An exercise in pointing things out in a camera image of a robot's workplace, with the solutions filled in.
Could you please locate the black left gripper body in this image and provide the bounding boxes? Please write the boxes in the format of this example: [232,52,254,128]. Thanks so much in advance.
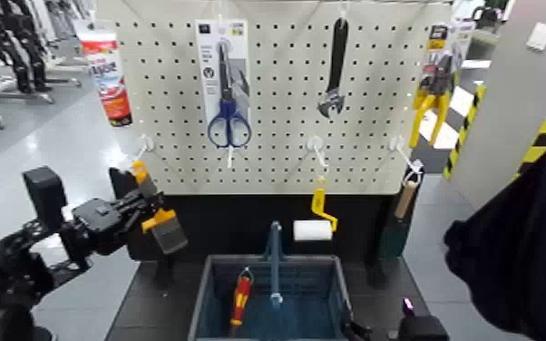
[72,197,134,257]

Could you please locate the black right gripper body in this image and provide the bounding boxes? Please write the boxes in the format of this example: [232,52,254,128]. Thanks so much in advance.
[397,297,450,341]

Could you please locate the blue crate with grey rim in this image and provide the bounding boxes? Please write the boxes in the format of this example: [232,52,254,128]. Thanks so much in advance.
[188,219,355,341]

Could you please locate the yellow handled pliers in package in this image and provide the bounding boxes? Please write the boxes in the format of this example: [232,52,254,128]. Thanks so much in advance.
[408,21,476,150]

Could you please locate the white wall plate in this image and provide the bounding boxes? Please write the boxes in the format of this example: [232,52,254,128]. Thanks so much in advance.
[526,21,546,52]

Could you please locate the white and red sealant tube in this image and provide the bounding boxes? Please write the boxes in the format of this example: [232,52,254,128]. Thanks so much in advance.
[73,18,133,128]

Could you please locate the blue scissors on white card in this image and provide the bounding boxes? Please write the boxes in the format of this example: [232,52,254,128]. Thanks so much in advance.
[195,18,254,150]

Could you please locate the black humanoid robot on stand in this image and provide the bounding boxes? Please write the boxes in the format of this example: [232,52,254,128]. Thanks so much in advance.
[0,0,83,105]

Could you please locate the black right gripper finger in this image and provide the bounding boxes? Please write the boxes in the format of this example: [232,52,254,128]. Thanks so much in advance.
[347,321,374,341]

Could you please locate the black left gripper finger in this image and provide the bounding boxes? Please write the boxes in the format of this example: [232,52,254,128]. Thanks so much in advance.
[121,190,165,225]
[109,167,139,201]

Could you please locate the red yellow screwdriver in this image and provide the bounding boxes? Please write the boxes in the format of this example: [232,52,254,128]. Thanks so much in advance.
[229,267,255,335]

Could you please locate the black adjustable wrench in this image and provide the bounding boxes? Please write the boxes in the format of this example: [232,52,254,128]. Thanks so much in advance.
[317,17,350,119]

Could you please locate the black base panel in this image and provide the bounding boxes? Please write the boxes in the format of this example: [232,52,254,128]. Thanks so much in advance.
[126,191,399,263]

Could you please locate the green trowel with wooden handle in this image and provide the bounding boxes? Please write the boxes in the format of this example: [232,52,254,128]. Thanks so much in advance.
[378,170,422,262]

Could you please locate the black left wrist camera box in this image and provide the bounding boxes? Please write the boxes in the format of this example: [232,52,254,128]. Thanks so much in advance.
[22,166,68,229]

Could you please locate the yellow paint roller white sleeve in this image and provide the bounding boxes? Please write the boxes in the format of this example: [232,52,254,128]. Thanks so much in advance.
[292,177,339,242]

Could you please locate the white pegboard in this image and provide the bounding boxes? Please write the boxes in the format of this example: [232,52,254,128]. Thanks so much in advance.
[95,0,454,196]

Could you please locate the yellow paint brush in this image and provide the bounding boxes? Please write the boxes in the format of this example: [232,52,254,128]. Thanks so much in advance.
[131,161,190,256]

